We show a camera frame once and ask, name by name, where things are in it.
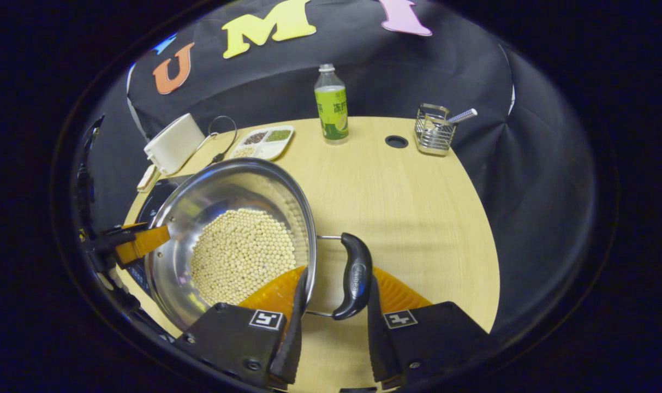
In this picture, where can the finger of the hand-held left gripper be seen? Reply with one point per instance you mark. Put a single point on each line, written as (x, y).
(145, 243)
(118, 232)

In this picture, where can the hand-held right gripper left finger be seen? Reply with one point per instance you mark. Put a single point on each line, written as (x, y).
(292, 349)

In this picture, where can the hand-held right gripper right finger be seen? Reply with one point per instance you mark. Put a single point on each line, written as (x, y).
(380, 349)

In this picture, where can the black induction cooktop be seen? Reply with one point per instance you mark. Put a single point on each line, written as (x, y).
(156, 202)

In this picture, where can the stainless steel pot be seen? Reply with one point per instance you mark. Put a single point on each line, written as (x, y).
(200, 218)

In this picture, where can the green plate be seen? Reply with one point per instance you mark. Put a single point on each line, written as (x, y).
(139, 188)

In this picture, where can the sandwich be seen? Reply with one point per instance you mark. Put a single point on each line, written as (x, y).
(147, 177)

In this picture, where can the pile of soybeans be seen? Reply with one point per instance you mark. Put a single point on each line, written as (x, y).
(238, 256)

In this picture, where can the white toaster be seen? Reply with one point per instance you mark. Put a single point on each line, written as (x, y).
(172, 144)

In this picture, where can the white divided bean dish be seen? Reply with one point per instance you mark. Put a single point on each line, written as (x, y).
(265, 150)

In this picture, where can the green label drink bottle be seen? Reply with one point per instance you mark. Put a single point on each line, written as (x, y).
(330, 109)

